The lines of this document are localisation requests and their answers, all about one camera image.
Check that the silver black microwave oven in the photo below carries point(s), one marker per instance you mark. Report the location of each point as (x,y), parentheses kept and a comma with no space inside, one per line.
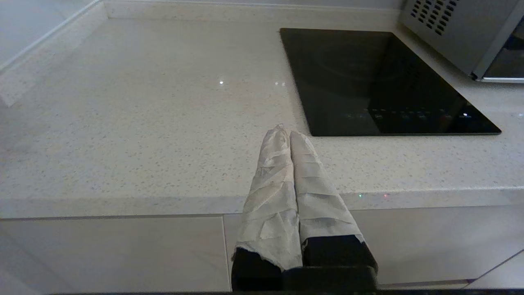
(456,37)

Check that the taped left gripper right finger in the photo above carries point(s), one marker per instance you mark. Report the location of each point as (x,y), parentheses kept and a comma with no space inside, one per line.
(319,205)

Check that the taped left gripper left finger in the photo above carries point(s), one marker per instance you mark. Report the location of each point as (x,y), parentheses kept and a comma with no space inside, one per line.
(270,213)

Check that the black induction cooktop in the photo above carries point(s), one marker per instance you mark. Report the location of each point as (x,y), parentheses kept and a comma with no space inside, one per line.
(368,82)

